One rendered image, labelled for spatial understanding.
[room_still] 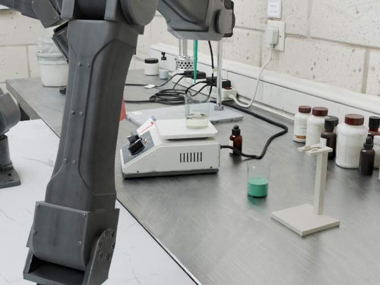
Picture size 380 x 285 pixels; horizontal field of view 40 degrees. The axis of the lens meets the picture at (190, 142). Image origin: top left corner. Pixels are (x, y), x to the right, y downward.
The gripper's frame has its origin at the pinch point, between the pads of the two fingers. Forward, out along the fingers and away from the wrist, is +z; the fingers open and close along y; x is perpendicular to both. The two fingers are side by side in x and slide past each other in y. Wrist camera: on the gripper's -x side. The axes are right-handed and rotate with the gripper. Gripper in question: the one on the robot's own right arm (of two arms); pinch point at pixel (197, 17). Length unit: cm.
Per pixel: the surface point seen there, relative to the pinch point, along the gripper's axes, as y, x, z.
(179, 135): 3.5, 23.1, -3.2
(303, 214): -14.4, 31.1, -26.2
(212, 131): -3.5, 22.5, -2.2
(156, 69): -4, 24, 115
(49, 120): 34, 30, 47
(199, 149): -0.7, 25.8, -3.6
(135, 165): 12.2, 29.0, -3.5
